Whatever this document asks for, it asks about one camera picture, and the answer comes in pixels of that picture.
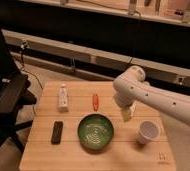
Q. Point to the black remote control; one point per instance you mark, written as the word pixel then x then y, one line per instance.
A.
pixel 57 132

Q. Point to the orange red marker pen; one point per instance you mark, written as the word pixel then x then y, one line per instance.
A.
pixel 95 102

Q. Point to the yellow cylindrical pusher tool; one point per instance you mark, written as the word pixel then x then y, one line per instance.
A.
pixel 128 112

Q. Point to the black office chair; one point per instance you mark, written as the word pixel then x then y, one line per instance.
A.
pixel 14 94

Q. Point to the white tube bottle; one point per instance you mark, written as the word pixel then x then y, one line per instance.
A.
pixel 63 99

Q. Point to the white paper cup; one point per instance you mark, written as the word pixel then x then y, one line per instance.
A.
pixel 148 131

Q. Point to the green ceramic bowl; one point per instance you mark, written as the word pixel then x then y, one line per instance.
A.
pixel 95 131

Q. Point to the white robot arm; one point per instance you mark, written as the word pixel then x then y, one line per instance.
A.
pixel 130 86

